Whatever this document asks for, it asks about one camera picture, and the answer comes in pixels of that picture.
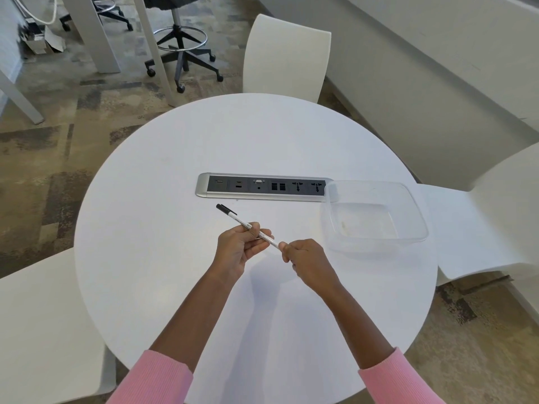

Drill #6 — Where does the person's right hand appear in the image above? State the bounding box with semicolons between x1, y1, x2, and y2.
278;238;342;294

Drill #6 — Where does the person's left hand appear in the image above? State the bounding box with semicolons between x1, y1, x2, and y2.
212;222;275;283

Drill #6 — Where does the white pen with black cap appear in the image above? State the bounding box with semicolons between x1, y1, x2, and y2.
216;203;282;251

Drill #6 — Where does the person's right forearm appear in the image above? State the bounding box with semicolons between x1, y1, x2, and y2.
318;279;447;404

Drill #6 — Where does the person's left forearm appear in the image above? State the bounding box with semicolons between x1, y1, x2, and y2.
107;271;236;404

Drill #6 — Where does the silver power socket panel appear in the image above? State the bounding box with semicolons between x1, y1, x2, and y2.
195;172;336;203

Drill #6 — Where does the clear plastic container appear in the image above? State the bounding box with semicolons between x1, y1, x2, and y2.
321;180;430;254

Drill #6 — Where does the white chair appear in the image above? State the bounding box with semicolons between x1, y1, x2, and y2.
0;247;117;404
417;140;539;287
242;13;332;105

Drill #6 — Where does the thin white desk leg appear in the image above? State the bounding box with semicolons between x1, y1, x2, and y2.
133;0;180;108

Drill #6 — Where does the black office chair base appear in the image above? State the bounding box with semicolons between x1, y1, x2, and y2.
58;0;134;32

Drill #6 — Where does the grey desk leg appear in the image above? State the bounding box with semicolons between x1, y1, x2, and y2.
0;69;45;125

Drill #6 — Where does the wide white desk leg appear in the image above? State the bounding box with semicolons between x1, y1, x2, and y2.
58;0;122;74

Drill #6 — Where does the cardboard box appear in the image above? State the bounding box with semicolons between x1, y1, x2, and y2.
21;20;67;55

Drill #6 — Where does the black stool with foot ring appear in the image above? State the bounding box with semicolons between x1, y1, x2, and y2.
142;0;225;94

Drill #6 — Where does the white cable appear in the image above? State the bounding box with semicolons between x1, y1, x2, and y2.
23;0;58;26

